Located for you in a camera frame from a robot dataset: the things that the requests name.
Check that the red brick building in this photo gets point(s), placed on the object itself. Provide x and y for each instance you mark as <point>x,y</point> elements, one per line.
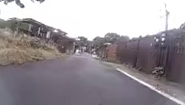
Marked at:
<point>112,52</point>

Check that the distant trees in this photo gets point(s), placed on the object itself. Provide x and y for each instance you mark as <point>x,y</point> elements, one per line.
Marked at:
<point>111,37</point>

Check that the reddish building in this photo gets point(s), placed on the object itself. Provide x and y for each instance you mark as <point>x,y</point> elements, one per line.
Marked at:
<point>66,45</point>

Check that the grey asphalt road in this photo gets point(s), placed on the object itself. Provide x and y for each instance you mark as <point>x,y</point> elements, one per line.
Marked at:
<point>76,87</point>

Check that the low house with dark roof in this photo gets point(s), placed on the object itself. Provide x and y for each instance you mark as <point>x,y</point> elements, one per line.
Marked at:
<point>33,26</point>

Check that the white painted line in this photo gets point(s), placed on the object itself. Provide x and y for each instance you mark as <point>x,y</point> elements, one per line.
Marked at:
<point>150,86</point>

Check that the small bush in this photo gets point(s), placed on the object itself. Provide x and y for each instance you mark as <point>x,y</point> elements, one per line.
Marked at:
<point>158,71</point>

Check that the utility pole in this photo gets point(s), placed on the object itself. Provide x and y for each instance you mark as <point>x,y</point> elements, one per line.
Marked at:
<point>166,20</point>

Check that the dry grass bank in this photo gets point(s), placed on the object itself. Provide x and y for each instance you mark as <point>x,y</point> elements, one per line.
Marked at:
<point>10,49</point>

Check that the grey pavement beside fence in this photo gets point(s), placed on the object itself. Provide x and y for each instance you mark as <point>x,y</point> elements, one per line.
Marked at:
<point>176,90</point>

